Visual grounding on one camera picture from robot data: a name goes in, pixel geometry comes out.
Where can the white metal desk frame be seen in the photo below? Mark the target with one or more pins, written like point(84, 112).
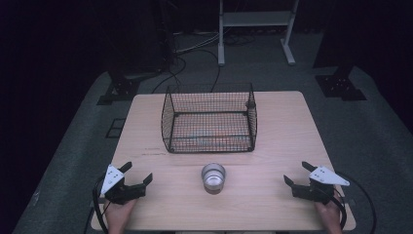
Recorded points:
point(256, 18)

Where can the black stand base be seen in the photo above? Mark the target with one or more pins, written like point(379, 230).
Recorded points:
point(121, 89)
point(339, 86)

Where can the person's left hand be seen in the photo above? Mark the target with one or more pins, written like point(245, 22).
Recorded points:
point(118, 216)

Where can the clear glass cup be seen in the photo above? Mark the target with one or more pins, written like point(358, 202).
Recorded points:
point(213, 178)

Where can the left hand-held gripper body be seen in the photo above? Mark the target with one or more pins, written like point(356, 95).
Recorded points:
point(113, 182)

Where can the person's right hand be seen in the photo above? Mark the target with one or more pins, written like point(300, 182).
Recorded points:
point(329, 217)

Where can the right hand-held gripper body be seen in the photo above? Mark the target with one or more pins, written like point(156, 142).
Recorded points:
point(319, 187)

